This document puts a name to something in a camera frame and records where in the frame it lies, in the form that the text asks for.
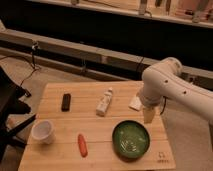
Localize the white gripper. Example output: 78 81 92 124
139 90 162 123

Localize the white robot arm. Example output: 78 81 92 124
138 57 213 150

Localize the green round plate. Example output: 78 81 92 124
112 120 150 160

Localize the white tube bottle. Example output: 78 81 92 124
96 87 113 117

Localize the orange carrot toy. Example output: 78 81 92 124
78 134 88 157

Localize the black rectangular block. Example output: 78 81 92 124
61 94 71 112

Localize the black chair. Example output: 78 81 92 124
0 66 36 162

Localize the black floor cable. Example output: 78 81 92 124
0 41 42 88

